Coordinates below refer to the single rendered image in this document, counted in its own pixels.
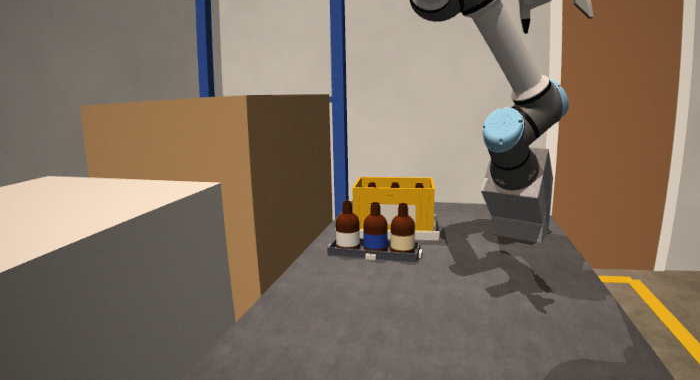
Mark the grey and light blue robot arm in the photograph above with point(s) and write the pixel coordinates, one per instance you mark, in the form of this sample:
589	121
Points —
538	101

